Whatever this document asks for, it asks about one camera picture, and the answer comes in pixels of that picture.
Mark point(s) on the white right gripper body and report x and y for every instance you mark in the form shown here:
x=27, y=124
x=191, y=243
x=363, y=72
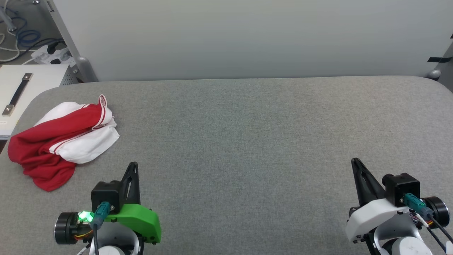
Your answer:
x=375, y=216

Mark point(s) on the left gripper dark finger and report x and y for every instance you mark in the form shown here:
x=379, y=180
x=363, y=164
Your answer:
x=131, y=196
x=138, y=194

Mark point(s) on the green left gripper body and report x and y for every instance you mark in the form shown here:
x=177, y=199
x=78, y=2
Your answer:
x=141, y=219

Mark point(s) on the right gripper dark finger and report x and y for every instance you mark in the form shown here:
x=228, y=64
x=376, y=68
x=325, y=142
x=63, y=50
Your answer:
x=355, y=187
x=371, y=191

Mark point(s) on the red and white shirt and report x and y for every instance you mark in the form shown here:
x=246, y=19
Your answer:
x=42, y=141

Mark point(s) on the black tape strip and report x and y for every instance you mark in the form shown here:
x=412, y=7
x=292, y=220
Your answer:
x=439, y=59

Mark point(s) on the white metal equipment case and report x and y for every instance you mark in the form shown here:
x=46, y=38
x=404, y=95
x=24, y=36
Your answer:
x=39, y=78

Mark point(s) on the white power strip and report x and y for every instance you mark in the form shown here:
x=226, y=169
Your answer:
x=42, y=55

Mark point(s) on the grey metal stand leg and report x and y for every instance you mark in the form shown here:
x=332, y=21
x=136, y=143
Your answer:
x=9, y=23

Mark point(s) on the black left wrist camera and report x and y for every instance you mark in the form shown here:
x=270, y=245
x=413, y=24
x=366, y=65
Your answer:
x=106, y=193

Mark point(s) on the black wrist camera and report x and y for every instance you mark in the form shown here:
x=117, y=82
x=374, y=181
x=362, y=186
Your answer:
x=403, y=186
x=106, y=193

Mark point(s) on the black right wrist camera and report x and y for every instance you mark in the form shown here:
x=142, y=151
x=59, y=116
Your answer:
x=403, y=186

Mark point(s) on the grey metal partition post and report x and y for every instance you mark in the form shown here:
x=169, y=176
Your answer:
x=85, y=69

